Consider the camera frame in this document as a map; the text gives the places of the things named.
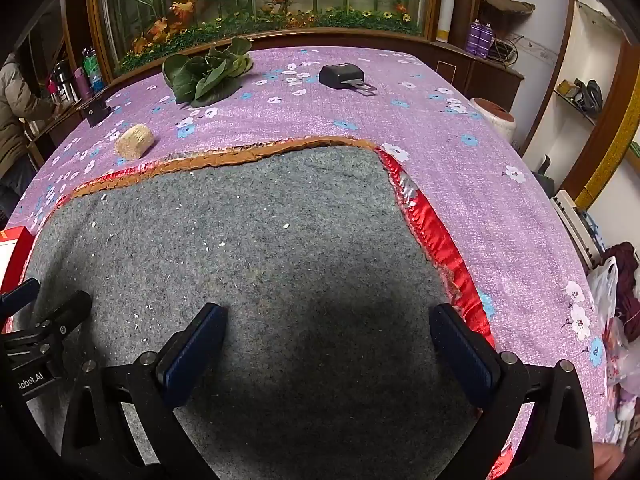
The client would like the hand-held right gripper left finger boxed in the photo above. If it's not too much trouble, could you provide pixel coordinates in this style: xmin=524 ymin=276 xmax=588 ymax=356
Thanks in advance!
xmin=61 ymin=302 xmax=229 ymax=480

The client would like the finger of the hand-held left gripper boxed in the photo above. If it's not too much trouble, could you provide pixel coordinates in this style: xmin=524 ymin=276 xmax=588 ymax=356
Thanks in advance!
xmin=0 ymin=277 xmax=41 ymax=312
xmin=7 ymin=290 xmax=93 ymax=361

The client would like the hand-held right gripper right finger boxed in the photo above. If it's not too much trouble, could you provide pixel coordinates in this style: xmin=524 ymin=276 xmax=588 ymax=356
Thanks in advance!
xmin=429 ymin=302 xmax=596 ymax=480

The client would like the red rimmed white tray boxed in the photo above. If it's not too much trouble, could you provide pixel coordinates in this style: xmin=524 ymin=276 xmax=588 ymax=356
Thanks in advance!
xmin=0 ymin=226 xmax=33 ymax=333

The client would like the grey felt mat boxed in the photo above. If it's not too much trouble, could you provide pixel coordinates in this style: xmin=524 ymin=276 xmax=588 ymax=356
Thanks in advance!
xmin=20 ymin=136 xmax=501 ymax=480

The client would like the white plastic bag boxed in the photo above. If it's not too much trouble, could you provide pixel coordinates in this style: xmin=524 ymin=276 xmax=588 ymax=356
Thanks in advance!
xmin=586 ymin=256 xmax=623 ymax=326

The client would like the white ribbed appliance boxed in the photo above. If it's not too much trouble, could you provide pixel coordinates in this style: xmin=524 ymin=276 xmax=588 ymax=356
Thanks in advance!
xmin=550 ymin=190 xmax=608 ymax=271

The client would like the maroon cloth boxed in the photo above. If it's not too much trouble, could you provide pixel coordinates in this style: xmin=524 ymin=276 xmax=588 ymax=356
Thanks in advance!
xmin=600 ymin=241 xmax=640 ymax=331

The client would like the tan rice puff roll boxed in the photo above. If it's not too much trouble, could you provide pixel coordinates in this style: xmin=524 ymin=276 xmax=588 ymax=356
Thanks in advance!
xmin=114 ymin=124 xmax=155 ymax=162

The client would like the black cylindrical holder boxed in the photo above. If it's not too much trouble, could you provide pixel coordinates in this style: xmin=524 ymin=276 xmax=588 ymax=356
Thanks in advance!
xmin=85 ymin=96 xmax=112 ymax=127

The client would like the steel thermos flask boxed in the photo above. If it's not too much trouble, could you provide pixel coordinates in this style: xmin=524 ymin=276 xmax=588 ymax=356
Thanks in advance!
xmin=50 ymin=60 xmax=73 ymax=106

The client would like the mauve drinking bottle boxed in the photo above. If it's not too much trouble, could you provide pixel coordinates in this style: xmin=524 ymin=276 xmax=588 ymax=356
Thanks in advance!
xmin=74 ymin=66 xmax=93 ymax=101

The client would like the green label plastic bottle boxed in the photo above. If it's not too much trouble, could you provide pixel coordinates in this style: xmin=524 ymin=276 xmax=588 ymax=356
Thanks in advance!
xmin=82 ymin=47 xmax=105 ymax=92

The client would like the white bucket red lid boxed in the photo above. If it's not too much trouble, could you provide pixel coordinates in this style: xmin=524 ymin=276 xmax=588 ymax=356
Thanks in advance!
xmin=470 ymin=97 xmax=517 ymax=148

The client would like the purple floral tablecloth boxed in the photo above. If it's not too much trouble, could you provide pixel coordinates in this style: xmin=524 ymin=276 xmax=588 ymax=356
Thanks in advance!
xmin=10 ymin=46 xmax=608 ymax=466

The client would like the black bag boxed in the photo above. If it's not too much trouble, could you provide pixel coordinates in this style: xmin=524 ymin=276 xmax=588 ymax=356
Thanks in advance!
xmin=572 ymin=79 xmax=605 ymax=116

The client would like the black car key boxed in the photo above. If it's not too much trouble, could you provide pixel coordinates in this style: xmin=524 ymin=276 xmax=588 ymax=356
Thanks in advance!
xmin=318 ymin=62 xmax=379 ymax=97

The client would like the white rolled poster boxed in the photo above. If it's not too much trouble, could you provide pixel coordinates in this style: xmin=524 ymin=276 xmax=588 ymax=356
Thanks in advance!
xmin=434 ymin=0 xmax=460 ymax=43

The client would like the artificial plant glass display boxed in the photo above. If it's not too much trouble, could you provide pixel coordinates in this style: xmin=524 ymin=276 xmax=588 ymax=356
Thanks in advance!
xmin=87 ymin=0 xmax=441 ymax=73

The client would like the gold door frame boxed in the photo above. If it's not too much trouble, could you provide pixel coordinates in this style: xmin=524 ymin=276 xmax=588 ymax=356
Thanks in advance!
xmin=575 ymin=45 xmax=640 ymax=211

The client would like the wire basket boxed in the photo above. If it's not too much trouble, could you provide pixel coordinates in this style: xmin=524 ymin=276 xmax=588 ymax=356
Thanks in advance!
xmin=487 ymin=35 xmax=518 ymax=66

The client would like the brown wall shelf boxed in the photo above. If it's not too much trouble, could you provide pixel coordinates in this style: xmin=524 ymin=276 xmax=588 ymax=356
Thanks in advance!
xmin=480 ymin=0 xmax=536 ymax=16

